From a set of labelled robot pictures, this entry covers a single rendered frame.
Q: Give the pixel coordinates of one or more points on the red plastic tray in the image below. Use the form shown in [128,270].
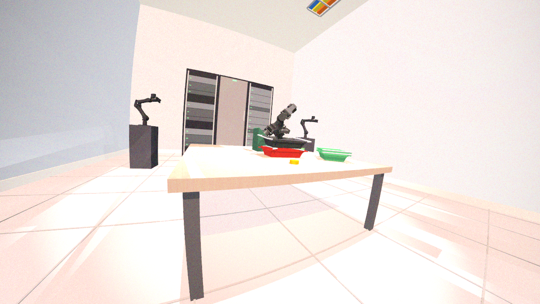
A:
[282,152]

